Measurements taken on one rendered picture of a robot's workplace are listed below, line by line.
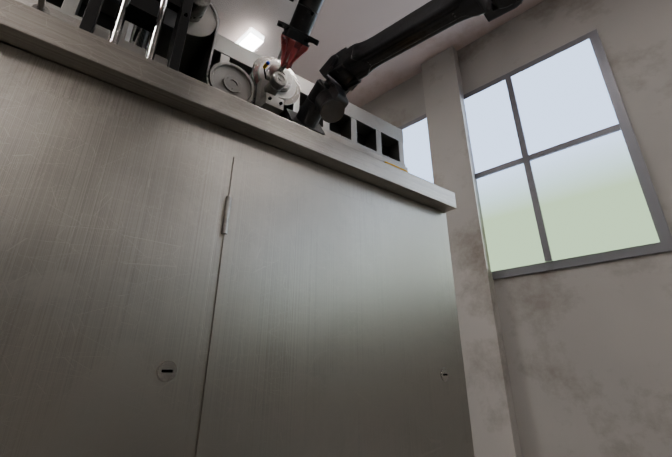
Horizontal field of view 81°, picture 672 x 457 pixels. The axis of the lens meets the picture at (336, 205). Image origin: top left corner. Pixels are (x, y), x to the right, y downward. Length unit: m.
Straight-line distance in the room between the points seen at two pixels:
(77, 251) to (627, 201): 2.46
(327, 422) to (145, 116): 0.48
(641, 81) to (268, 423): 2.69
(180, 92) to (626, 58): 2.71
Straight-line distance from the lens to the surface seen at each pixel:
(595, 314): 2.52
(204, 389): 0.53
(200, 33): 1.10
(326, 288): 0.62
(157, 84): 0.58
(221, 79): 1.03
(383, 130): 1.91
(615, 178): 2.64
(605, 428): 2.53
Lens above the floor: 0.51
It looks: 24 degrees up
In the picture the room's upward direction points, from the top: straight up
